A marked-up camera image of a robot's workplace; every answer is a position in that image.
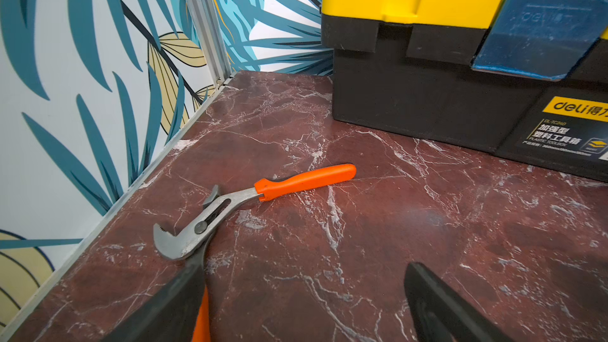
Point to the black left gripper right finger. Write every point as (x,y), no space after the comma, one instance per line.
(440,314)

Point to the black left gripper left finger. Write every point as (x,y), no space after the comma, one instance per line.
(178,312)

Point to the yellow black plastic toolbox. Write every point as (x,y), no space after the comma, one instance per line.
(524,80)

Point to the orange handled water pump pliers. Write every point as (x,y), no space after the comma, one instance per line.
(185,244)

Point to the left aluminium corner post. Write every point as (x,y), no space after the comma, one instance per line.
(206,22)

